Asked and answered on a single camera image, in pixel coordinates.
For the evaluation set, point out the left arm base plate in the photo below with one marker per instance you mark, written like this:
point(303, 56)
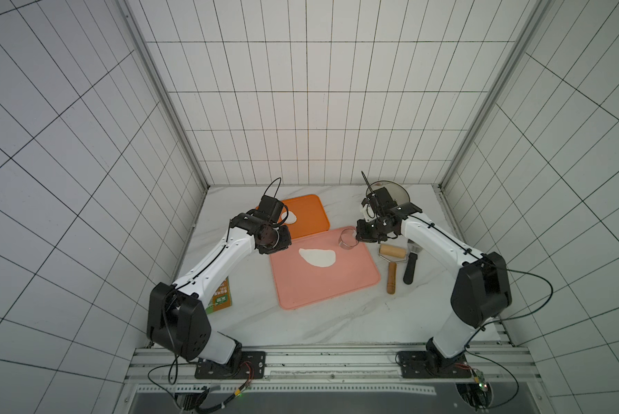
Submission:
point(243, 365)

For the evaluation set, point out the white dough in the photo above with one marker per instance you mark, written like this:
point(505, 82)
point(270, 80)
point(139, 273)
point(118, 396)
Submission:
point(290, 218)
point(318, 257)

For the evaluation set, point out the small round metal cutter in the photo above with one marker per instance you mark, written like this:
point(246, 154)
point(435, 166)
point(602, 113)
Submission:
point(348, 238)

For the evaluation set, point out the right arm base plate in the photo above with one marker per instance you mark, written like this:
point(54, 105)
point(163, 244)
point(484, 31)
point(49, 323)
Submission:
point(429, 365)

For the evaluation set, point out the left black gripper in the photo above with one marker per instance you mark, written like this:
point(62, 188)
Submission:
point(284, 243)

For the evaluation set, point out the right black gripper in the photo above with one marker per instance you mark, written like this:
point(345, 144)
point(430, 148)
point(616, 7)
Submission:
point(368, 230)

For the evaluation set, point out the black handled metal scraper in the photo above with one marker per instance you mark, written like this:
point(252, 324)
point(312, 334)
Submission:
point(413, 252)

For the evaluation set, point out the aluminium mounting rail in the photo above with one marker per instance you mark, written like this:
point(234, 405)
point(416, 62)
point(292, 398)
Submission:
point(336, 379)

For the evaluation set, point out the orange silicone mat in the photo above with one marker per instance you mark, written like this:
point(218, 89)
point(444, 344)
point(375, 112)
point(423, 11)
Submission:
point(311, 216)

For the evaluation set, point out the white dough on orange mat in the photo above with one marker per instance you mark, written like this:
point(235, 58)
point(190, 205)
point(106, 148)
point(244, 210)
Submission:
point(290, 218)

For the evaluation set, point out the wooden dough roller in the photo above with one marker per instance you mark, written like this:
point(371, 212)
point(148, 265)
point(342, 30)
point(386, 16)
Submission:
point(393, 255)

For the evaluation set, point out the pink silicone mat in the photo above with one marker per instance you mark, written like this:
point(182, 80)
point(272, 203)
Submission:
point(299, 284)

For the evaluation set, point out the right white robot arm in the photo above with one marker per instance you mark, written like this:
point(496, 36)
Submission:
point(481, 289)

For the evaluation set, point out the green orange flour packet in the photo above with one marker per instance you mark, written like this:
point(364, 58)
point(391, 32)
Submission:
point(222, 298)

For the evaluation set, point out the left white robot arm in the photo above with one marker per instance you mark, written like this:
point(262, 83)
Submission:
point(177, 319)

